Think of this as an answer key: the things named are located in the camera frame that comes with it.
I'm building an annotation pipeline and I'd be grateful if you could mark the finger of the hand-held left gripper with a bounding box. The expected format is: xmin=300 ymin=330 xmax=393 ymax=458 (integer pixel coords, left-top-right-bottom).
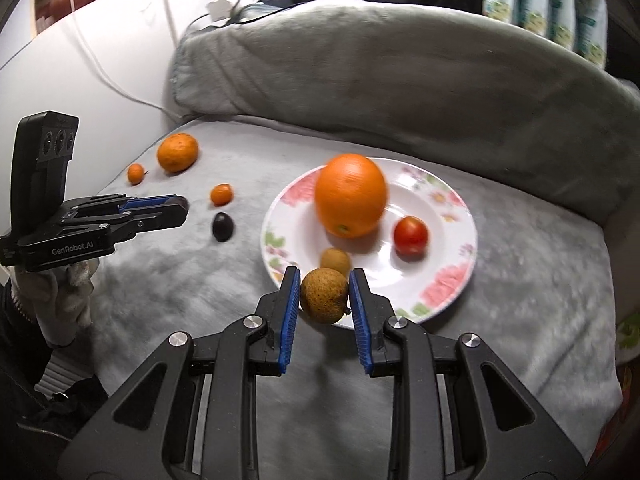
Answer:
xmin=62 ymin=210 xmax=187 ymax=243
xmin=62 ymin=194 xmax=190 ymax=218

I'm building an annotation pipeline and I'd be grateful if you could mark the person's left forearm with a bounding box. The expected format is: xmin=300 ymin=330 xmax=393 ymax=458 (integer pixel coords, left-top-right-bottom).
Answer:
xmin=0 ymin=280 xmax=111 ymax=461

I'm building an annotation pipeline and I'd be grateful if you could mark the dark grape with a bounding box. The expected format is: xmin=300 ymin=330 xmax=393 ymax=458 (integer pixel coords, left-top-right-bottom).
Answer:
xmin=211 ymin=212 xmax=235 ymax=242

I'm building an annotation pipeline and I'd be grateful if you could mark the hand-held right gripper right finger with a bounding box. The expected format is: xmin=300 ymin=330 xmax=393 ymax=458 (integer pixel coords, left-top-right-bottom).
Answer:
xmin=348 ymin=268 xmax=586 ymax=480

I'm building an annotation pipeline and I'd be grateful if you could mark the long white cable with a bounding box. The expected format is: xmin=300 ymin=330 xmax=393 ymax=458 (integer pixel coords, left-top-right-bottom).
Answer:
xmin=70 ymin=0 xmax=171 ymax=111

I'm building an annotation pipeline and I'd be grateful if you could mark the grey fleece blanket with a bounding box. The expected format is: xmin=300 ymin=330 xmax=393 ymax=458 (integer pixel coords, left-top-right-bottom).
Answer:
xmin=75 ymin=0 xmax=631 ymax=461

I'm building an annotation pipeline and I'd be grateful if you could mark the white cabinet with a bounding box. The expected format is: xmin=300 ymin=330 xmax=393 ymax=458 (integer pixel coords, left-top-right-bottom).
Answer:
xmin=0 ymin=0 xmax=178 ymax=241

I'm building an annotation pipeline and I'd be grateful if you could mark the red cherry tomato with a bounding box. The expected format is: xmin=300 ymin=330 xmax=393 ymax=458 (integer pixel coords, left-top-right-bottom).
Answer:
xmin=393 ymin=216 xmax=430 ymax=257

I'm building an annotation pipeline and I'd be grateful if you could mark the person's left hand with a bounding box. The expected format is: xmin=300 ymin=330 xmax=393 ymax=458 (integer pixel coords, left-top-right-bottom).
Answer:
xmin=14 ymin=260 xmax=98 ymax=346

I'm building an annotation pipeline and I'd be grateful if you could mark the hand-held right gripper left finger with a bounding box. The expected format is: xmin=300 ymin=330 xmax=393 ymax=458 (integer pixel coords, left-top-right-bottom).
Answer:
xmin=70 ymin=266 xmax=303 ymax=480

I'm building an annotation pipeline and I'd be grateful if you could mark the rough mandarin orange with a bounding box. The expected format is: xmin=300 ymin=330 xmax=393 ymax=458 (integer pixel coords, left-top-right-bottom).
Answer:
xmin=157 ymin=133 xmax=199 ymax=173

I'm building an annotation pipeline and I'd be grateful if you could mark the brown longan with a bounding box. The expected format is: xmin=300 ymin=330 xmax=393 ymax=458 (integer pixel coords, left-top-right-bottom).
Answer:
xmin=300 ymin=268 xmax=349 ymax=323
xmin=320 ymin=248 xmax=352 ymax=277

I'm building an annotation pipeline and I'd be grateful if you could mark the white power strip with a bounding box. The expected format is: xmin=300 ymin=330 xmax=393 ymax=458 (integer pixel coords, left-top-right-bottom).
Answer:
xmin=207 ymin=0 xmax=263 ymax=23

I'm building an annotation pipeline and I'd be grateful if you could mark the large smooth orange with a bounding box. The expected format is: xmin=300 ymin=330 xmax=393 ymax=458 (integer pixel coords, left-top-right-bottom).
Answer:
xmin=314 ymin=153 xmax=389 ymax=239

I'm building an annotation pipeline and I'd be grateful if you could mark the white floral plate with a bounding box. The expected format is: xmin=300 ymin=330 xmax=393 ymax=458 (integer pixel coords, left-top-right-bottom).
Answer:
xmin=260 ymin=157 xmax=478 ymax=330

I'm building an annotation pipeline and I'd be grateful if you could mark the black cable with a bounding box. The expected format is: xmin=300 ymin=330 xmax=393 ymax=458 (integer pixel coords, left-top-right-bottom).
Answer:
xmin=225 ymin=0 xmax=311 ymax=26

